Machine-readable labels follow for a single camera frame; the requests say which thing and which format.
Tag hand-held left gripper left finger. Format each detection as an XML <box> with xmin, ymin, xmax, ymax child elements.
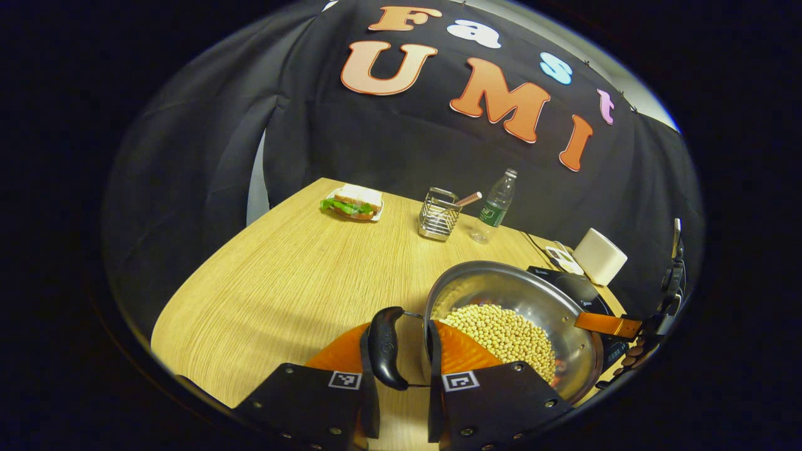
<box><xmin>232</xmin><ymin>323</ymin><xmax>382</xmax><ymax>451</ymax></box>

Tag pile of yellow soybeans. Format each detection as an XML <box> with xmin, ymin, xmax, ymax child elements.
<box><xmin>439</xmin><ymin>304</ymin><xmax>558</xmax><ymax>384</ymax></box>

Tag black power cable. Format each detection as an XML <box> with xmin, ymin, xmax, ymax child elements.
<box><xmin>520</xmin><ymin>231</ymin><xmax>553</xmax><ymax>255</ymax></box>

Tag sandwich with lettuce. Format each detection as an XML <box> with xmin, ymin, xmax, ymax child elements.
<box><xmin>321</xmin><ymin>184</ymin><xmax>383</xmax><ymax>220</ymax></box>

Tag black backdrop cloth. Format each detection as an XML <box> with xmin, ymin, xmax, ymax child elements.
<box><xmin>100</xmin><ymin>0</ymin><xmax>706</xmax><ymax>339</ymax></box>

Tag black induction cooktop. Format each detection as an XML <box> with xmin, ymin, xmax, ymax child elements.
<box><xmin>526</xmin><ymin>266</ymin><xmax>632</xmax><ymax>384</ymax></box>

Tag stainless steel pot black handles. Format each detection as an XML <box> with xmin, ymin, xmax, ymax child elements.
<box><xmin>367</xmin><ymin>261</ymin><xmax>605</xmax><ymax>405</ymax></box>

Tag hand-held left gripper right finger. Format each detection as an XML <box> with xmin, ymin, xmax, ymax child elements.
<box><xmin>426</xmin><ymin>319</ymin><xmax>574</xmax><ymax>451</ymax></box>

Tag white toaster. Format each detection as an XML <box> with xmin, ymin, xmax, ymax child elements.
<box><xmin>573</xmin><ymin>228</ymin><xmax>628</xmax><ymax>286</ymax></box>

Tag white divided dish of beans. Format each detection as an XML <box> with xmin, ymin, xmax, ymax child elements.
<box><xmin>544</xmin><ymin>244</ymin><xmax>583</xmax><ymax>275</ymax></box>

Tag clear plastic water bottle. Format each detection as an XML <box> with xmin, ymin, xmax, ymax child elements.
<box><xmin>470</xmin><ymin>168</ymin><xmax>518</xmax><ymax>244</ymax></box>

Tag metal wire utensil holder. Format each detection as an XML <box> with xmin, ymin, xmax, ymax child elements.
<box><xmin>418</xmin><ymin>187</ymin><xmax>462</xmax><ymax>242</ymax></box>

